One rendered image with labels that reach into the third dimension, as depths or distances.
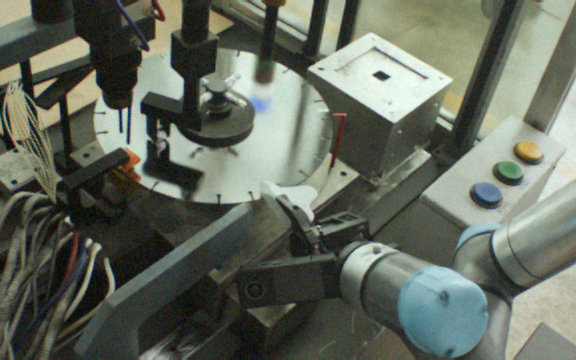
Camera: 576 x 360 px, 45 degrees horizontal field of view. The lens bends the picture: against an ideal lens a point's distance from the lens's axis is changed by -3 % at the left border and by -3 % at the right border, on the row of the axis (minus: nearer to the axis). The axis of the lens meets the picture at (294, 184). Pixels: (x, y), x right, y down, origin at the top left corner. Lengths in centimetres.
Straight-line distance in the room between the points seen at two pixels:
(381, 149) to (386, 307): 53
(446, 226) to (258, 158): 29
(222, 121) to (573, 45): 54
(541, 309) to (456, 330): 155
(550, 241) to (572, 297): 153
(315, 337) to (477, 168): 35
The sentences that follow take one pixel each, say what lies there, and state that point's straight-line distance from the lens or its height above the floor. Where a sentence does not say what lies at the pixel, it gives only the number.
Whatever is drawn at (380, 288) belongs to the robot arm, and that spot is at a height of 106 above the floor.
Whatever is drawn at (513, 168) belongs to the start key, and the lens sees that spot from 111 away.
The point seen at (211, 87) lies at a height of 100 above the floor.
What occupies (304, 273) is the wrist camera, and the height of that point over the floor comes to 98.
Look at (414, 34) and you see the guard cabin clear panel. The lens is 131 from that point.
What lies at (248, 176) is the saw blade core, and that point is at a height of 95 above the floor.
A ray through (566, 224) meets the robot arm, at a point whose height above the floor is 112.
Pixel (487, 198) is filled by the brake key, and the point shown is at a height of 91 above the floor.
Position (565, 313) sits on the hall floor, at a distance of 222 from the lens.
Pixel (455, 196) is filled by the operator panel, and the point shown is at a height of 90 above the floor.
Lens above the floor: 159
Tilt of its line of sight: 44 degrees down
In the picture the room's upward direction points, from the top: 11 degrees clockwise
